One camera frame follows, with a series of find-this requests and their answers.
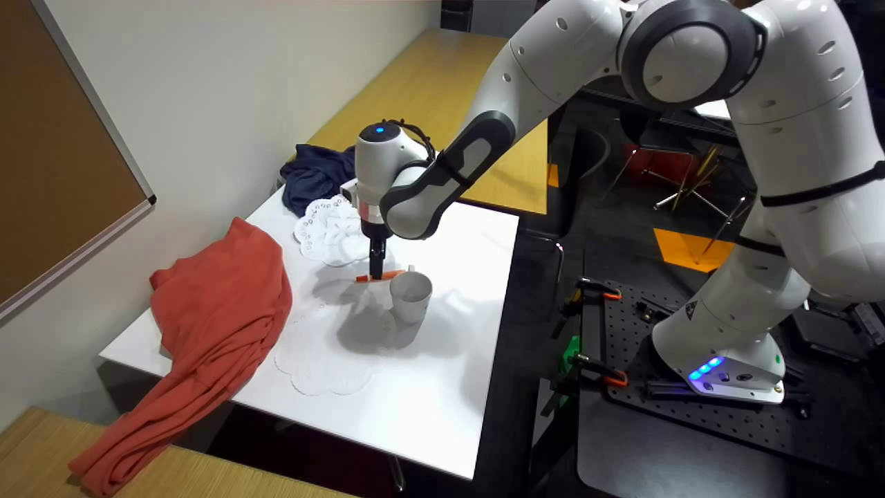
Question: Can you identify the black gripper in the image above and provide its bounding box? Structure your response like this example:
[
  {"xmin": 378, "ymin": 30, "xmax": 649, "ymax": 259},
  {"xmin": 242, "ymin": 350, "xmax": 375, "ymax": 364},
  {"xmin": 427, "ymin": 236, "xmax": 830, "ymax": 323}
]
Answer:
[{"xmin": 358, "ymin": 215, "xmax": 391, "ymax": 281}]

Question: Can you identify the white mug with print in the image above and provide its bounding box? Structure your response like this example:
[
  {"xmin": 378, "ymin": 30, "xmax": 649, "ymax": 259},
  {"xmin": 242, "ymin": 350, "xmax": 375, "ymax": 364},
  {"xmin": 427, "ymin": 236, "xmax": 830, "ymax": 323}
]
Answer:
[{"xmin": 387, "ymin": 267, "xmax": 437, "ymax": 328}]

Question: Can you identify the dark blue cloth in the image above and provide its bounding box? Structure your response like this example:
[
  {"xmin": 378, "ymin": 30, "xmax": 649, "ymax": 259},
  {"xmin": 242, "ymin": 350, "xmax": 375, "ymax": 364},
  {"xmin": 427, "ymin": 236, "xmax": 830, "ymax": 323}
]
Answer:
[{"xmin": 277, "ymin": 140, "xmax": 358, "ymax": 220}]

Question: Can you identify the white round paper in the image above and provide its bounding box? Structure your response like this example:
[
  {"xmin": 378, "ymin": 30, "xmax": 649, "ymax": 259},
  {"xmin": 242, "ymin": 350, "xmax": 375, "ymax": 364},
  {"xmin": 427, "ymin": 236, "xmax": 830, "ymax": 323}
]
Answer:
[{"xmin": 271, "ymin": 308, "xmax": 383, "ymax": 400}]

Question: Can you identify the red cloth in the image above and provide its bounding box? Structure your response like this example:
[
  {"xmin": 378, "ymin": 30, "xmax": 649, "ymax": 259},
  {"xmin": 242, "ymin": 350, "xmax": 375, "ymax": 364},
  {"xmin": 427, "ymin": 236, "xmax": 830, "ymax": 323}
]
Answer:
[{"xmin": 67, "ymin": 215, "xmax": 295, "ymax": 498}]

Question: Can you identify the bare wooden table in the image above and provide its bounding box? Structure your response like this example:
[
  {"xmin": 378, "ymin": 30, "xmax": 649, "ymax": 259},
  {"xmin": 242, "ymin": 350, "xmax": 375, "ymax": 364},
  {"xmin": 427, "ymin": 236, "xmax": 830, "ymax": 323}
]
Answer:
[{"xmin": 306, "ymin": 24, "xmax": 552, "ymax": 220}]

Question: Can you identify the chair with thin metal legs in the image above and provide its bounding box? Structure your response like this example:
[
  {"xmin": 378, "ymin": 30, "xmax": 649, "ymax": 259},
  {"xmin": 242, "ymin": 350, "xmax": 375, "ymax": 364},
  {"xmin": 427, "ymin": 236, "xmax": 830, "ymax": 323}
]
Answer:
[{"xmin": 609, "ymin": 136, "xmax": 761, "ymax": 263}]

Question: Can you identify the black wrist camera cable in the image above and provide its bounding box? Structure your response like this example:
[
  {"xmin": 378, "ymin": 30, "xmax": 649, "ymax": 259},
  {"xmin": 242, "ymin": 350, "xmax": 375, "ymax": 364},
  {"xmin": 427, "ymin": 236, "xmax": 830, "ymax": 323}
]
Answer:
[{"xmin": 391, "ymin": 118, "xmax": 448, "ymax": 182}]

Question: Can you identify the black clamp with orange handle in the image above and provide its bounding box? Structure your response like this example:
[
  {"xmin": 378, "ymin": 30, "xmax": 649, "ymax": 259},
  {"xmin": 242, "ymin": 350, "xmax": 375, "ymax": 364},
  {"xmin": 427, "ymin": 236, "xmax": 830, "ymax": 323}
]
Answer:
[
  {"xmin": 573, "ymin": 274, "xmax": 628, "ymax": 309},
  {"xmin": 560, "ymin": 350, "xmax": 635, "ymax": 393}
]

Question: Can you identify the cork board with metal frame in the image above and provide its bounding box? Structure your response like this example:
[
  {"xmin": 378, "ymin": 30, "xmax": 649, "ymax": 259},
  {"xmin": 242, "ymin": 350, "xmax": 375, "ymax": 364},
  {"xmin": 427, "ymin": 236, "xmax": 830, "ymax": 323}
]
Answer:
[{"xmin": 0, "ymin": 0, "xmax": 158, "ymax": 326}]

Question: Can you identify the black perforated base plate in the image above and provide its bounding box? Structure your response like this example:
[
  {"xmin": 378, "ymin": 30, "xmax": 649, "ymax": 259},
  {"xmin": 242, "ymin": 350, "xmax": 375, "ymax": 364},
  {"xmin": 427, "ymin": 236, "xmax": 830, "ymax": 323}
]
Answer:
[{"xmin": 599, "ymin": 290, "xmax": 885, "ymax": 456}]

